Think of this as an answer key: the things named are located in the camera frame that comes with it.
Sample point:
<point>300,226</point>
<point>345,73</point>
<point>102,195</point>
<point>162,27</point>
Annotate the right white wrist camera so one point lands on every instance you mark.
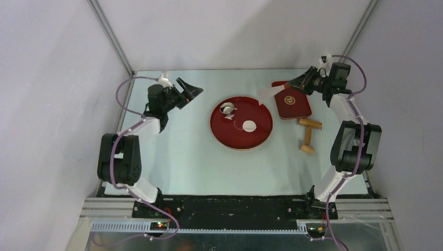
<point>325,61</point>

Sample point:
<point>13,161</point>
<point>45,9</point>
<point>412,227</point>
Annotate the aluminium frame front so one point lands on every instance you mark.
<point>115,214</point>

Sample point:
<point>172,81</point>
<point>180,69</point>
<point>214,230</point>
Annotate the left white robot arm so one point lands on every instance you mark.
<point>119,160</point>

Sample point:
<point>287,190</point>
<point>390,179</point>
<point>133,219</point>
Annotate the metal scraper red handle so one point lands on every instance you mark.
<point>265,94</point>

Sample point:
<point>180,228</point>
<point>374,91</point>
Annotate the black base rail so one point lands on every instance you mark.
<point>251,213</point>

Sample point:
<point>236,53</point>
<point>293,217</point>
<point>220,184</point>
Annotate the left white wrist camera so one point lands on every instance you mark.
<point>164,81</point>

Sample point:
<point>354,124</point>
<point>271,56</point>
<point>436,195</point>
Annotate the round red plate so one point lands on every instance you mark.
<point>230,133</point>

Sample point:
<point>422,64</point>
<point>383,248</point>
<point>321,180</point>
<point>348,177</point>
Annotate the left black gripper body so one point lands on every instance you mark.
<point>174,99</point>

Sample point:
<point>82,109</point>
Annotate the rectangular red tray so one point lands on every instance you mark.
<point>292,104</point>

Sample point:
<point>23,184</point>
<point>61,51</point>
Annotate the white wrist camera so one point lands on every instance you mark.
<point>164,81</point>
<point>325,61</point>

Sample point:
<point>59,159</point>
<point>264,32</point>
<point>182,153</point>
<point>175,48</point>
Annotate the wooden double-ended roller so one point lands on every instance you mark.
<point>305,145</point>

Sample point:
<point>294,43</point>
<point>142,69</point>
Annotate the white dough scrap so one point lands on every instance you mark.
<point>231,114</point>

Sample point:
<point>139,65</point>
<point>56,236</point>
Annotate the white dough ball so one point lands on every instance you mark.
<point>249,126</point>

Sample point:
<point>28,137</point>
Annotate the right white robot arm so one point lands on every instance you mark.
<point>355,147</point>

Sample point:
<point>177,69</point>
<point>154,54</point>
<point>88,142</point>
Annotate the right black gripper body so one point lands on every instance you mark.
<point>319,83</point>

